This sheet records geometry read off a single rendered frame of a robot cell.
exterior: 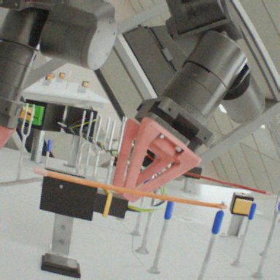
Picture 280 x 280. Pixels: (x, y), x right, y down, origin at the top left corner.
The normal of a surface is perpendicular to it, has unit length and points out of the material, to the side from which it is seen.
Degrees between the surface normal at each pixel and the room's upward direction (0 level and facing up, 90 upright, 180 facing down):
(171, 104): 89
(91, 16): 137
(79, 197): 94
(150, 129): 108
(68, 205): 94
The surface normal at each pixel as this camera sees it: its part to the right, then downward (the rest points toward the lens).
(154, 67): 0.25, 0.12
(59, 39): -0.38, 0.33
